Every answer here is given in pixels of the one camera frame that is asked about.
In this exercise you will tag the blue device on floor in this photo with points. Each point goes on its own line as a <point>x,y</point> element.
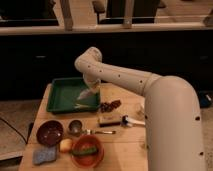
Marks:
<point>205,100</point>

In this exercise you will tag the yellow potato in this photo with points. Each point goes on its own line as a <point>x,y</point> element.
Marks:
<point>65,145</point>

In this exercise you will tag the green plastic tray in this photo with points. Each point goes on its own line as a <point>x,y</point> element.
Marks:
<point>63,96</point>

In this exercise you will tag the small metal cup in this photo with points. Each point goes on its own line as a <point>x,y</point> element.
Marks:
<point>75,127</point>

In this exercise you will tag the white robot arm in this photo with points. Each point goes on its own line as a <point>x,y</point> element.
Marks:
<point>172,113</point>

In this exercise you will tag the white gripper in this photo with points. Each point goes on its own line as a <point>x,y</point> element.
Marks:
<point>90,81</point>

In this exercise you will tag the white handled brush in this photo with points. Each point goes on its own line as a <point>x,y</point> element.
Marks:
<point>130,122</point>

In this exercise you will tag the pale object in tray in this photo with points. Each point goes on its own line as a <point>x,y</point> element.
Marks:
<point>81,106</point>

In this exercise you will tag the metal spoon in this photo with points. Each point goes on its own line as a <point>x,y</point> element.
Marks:
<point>88,131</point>

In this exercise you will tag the pale towel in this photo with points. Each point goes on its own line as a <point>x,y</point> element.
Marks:
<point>85,94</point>

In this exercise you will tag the blue sponge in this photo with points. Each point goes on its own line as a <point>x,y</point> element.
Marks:
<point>44,155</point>

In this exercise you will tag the orange bowl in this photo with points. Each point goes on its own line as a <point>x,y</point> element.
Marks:
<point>87,161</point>

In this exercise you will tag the maroon bowl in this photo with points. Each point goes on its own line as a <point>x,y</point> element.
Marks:
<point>50,133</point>

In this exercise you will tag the dark grape bunch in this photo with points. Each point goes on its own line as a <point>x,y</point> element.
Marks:
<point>109,106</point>

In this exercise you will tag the green cucumber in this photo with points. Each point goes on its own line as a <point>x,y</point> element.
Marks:
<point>84,152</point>

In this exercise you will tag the clear crumpled plastic piece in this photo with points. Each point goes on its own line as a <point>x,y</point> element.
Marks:
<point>140,109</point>

